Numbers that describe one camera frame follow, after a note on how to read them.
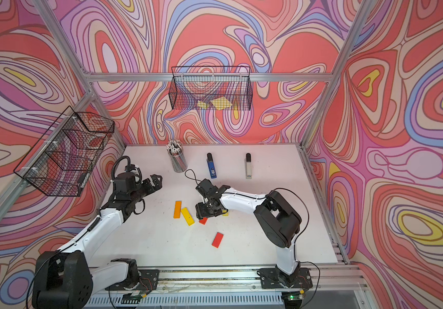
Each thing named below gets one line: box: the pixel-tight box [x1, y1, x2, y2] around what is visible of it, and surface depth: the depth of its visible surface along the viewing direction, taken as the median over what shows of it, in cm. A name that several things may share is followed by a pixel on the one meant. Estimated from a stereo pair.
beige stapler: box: [245, 152, 252, 179], surface depth 107 cm
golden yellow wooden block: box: [180, 207, 196, 226], surface depth 91 cm
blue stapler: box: [206, 152, 217, 179], surface depth 110 cm
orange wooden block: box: [173, 200, 183, 219], surface depth 93 cm
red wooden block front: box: [211, 231, 224, 249], surface depth 84 cm
